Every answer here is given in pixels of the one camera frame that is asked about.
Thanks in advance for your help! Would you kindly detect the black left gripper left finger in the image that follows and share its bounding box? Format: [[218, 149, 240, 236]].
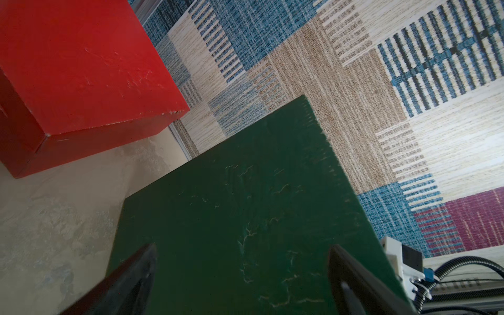
[[62, 244, 157, 314]]

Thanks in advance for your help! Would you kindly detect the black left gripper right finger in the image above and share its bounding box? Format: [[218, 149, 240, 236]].
[[328, 245, 416, 314]]

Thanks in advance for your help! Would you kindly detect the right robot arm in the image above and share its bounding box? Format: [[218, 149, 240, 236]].
[[381, 237, 503, 314]]

